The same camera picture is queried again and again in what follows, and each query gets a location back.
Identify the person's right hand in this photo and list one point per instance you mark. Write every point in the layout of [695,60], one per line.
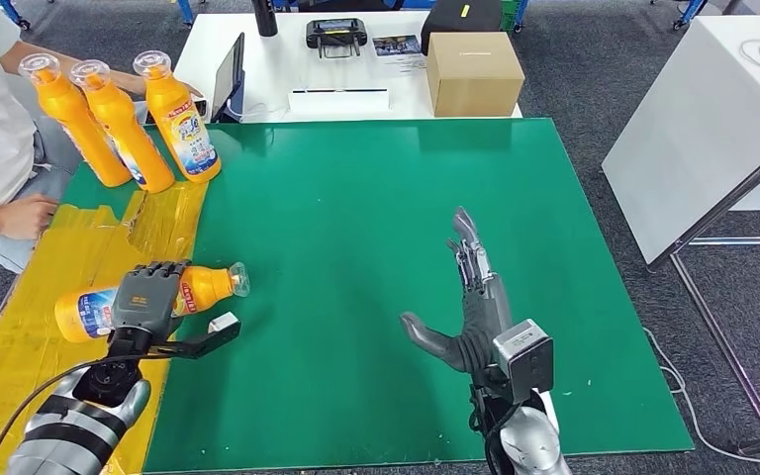
[26,216]

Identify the large white table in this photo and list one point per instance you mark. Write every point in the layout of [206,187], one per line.
[694,128]

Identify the orange detergent bottle clear cap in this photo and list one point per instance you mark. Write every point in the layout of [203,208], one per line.
[180,124]
[124,131]
[68,111]
[213,288]

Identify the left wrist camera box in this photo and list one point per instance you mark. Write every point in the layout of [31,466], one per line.
[213,337]

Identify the brown cardboard box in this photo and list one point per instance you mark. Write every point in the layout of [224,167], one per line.
[475,75]

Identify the black handheld controller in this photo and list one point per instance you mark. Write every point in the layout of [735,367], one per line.
[336,33]

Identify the green plastic crate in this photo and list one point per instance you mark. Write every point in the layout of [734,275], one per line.
[510,16]

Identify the black flask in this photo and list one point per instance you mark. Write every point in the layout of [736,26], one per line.
[264,16]

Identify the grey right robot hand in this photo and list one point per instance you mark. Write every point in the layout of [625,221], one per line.
[481,321]

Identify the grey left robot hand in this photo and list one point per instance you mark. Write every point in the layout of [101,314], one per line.
[144,301]

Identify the blue steel rack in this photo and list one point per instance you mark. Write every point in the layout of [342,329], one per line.
[186,6]
[688,10]

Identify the black bag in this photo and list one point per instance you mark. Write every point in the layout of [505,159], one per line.
[458,20]

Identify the yellow taped cardboard sheet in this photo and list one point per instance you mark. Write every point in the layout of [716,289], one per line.
[39,367]

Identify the long white box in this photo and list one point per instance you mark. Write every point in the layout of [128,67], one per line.
[339,103]

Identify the metal table frame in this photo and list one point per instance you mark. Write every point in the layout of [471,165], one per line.
[714,215]

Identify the black tablet on stand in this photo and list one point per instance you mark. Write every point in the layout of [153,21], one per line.
[227,78]

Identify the person's left hand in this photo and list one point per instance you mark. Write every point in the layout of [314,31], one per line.
[132,84]

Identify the white desk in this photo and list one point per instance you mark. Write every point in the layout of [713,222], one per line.
[275,69]

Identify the printed brochure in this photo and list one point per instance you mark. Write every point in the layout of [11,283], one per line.
[398,49]

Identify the person's left forearm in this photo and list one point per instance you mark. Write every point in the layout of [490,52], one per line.
[26,56]

